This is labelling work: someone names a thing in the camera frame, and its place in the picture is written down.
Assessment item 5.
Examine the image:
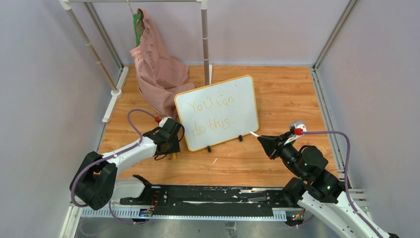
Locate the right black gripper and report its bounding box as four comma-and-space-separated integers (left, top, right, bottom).
258, 130, 306, 180

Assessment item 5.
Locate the yellow framed whiteboard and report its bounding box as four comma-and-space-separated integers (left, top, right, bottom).
174, 75, 260, 151

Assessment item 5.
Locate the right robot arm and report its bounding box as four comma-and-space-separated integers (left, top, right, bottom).
255, 128, 397, 238

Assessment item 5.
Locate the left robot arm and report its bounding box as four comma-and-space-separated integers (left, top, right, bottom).
69, 117, 185, 210

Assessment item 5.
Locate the pink cloth garment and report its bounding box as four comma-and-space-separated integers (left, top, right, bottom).
130, 9, 195, 119

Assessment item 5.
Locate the white clothes rack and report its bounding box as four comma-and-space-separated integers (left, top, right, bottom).
59, 0, 213, 123

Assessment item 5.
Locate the green clothes hanger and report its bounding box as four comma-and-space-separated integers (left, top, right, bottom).
127, 0, 144, 47

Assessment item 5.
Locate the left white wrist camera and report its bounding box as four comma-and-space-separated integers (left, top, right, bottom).
158, 117, 172, 127

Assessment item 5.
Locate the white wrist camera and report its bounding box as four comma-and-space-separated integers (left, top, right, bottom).
284, 120, 307, 145
158, 117, 172, 127

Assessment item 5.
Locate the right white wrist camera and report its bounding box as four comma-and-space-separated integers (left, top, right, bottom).
284, 120, 307, 145

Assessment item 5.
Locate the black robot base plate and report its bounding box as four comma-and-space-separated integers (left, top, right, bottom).
80, 184, 317, 227

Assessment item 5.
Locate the aluminium frame post right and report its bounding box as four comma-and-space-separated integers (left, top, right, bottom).
310, 0, 358, 181

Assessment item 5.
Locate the aluminium frame post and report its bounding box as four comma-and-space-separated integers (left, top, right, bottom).
83, 2, 124, 71
310, 0, 358, 181

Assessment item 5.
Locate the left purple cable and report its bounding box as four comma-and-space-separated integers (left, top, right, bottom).
70, 109, 161, 226

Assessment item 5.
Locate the aluminium frame post left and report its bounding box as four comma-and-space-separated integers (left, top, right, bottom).
83, 2, 124, 71

